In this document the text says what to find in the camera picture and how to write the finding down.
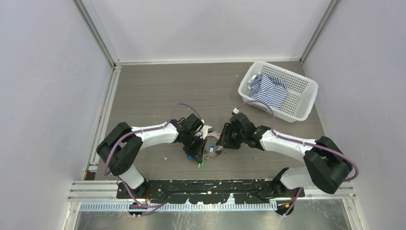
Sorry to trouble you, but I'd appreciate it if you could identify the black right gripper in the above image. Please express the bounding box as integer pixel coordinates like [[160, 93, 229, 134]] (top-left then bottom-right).
[[216, 122, 246, 150]]

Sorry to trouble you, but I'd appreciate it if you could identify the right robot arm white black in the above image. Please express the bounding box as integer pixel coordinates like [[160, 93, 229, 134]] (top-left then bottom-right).
[[217, 113, 355, 197]]

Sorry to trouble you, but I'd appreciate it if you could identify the round metal key organizer disc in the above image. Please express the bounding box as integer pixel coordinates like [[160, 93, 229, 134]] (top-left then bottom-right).
[[203, 131, 225, 160]]

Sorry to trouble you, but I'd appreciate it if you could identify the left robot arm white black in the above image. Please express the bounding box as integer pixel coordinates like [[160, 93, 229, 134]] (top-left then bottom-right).
[[96, 114, 211, 198]]

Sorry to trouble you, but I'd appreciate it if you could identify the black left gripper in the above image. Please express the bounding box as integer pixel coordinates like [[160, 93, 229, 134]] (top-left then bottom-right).
[[183, 132, 207, 163]]

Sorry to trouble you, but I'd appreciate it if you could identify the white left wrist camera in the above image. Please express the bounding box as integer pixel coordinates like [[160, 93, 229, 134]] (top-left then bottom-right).
[[196, 119, 214, 139]]

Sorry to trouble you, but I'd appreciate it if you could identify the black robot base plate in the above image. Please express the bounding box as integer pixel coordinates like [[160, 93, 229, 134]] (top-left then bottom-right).
[[117, 179, 305, 205]]

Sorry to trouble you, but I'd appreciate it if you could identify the white perforated plastic basket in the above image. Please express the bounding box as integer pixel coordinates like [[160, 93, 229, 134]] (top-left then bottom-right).
[[237, 61, 318, 123]]

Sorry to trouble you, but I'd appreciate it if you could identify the blue white striped cloth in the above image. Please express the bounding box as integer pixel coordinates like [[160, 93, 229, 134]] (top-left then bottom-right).
[[248, 72, 288, 109]]

